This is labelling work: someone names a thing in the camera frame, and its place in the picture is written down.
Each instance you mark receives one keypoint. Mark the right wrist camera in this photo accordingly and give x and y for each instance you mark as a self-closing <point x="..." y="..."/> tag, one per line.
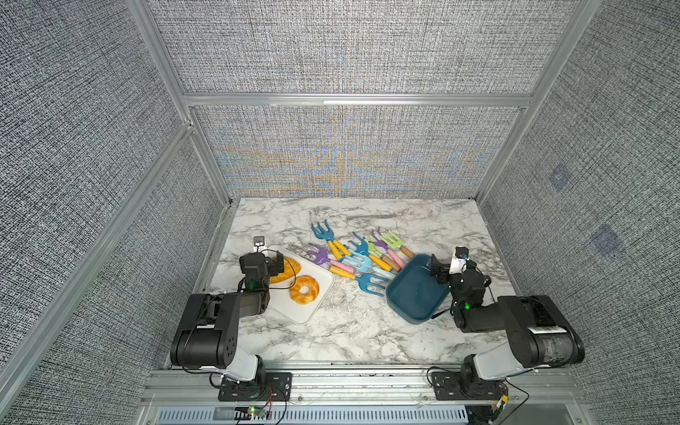
<point x="459" y="260"/>

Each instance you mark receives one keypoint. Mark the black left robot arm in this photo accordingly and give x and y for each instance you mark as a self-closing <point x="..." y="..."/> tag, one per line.
<point x="206" y="339"/>

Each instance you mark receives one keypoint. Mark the light green rake brown handle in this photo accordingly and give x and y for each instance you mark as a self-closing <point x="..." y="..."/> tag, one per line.
<point x="396" y="243"/>

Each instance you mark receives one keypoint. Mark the glazed ring donut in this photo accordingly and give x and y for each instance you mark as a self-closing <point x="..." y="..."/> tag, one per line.
<point x="305" y="290"/>

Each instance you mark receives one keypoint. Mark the light blue rake white handle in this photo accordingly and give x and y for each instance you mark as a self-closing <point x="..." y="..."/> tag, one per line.
<point x="363" y="264"/>

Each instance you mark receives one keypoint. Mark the white rectangular plate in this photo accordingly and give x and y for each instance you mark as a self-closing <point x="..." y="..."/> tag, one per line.
<point x="279" y="293"/>

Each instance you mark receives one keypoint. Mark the purple rake pink handle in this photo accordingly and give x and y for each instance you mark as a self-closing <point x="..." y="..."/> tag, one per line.
<point x="320" y="257"/>
<point x="378" y="242"/>

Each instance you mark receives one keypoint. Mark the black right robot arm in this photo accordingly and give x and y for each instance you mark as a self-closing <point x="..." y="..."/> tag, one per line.
<point x="538" y="335"/>

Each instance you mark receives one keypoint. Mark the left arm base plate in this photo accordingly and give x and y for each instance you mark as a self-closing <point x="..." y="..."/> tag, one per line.
<point x="276" y="386"/>

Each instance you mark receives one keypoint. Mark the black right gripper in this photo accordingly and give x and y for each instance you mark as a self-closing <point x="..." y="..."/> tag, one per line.
<point x="436" y="267"/>

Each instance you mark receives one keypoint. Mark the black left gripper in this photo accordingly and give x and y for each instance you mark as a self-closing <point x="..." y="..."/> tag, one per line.
<point x="274" y="265"/>

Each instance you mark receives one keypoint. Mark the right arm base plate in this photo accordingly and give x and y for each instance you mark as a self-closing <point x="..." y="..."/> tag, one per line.
<point x="452" y="386"/>

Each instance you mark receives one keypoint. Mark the teal storage box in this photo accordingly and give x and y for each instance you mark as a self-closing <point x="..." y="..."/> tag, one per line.
<point x="415" y="295"/>

